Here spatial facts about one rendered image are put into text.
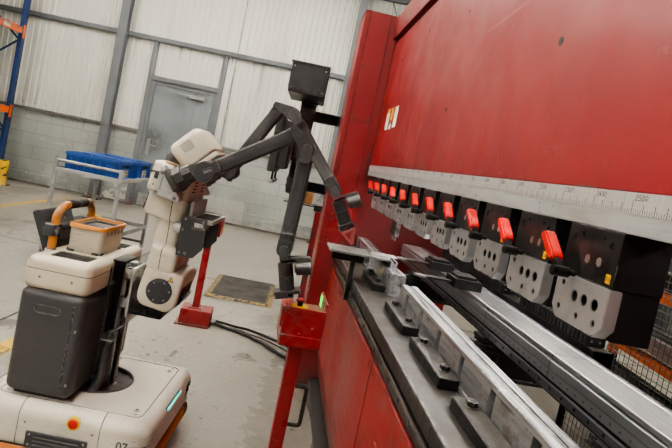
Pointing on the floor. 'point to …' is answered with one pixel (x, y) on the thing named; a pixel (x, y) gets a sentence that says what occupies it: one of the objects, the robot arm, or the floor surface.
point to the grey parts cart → (96, 193)
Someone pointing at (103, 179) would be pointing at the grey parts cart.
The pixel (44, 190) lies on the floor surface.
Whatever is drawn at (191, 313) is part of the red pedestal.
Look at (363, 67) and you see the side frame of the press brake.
